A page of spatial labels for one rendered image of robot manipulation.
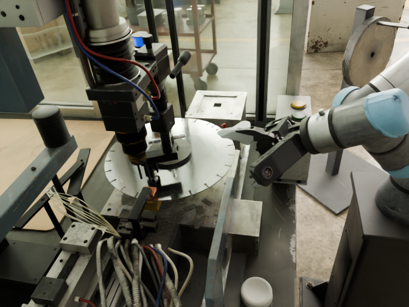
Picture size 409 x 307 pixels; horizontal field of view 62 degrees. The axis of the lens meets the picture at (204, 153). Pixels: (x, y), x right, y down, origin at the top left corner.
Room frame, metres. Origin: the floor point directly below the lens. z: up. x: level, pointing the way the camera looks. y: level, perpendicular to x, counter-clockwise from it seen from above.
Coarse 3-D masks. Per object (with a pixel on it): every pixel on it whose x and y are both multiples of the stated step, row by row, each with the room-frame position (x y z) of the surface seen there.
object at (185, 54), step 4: (184, 52) 0.65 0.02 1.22; (188, 52) 0.65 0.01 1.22; (180, 56) 0.64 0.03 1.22; (184, 56) 0.64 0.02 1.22; (188, 56) 0.64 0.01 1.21; (180, 60) 0.63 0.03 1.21; (184, 60) 0.63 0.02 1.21; (188, 60) 0.64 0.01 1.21; (180, 64) 0.62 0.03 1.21; (184, 64) 0.63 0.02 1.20; (176, 68) 0.61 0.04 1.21; (180, 68) 0.61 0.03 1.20; (172, 72) 0.59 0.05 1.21; (176, 72) 0.60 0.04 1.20; (172, 76) 0.59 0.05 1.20
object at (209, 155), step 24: (192, 120) 0.83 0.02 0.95; (120, 144) 0.74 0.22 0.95; (192, 144) 0.71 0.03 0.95; (216, 144) 0.70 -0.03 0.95; (120, 168) 0.64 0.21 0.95; (168, 168) 0.62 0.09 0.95; (192, 168) 0.62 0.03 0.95; (216, 168) 0.61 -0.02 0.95; (168, 192) 0.54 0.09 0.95; (192, 192) 0.53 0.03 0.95
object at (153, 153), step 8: (160, 136) 0.60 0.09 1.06; (168, 136) 0.60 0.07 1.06; (168, 144) 0.60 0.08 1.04; (152, 152) 0.61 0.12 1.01; (160, 152) 0.60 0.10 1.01; (168, 152) 0.60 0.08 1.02; (176, 152) 0.60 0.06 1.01; (152, 160) 0.59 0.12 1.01; (160, 160) 0.59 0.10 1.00; (168, 160) 0.59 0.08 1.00; (144, 168) 0.59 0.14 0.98; (152, 168) 0.59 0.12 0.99; (152, 176) 0.59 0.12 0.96
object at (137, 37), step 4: (136, 32) 1.00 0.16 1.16; (140, 32) 0.99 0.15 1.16; (144, 32) 0.99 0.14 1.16; (132, 36) 0.97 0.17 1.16; (136, 36) 0.97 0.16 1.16; (140, 36) 0.96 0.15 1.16; (136, 40) 0.96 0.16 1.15; (140, 40) 0.96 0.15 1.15; (136, 44) 0.96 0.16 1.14; (140, 44) 0.96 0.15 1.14
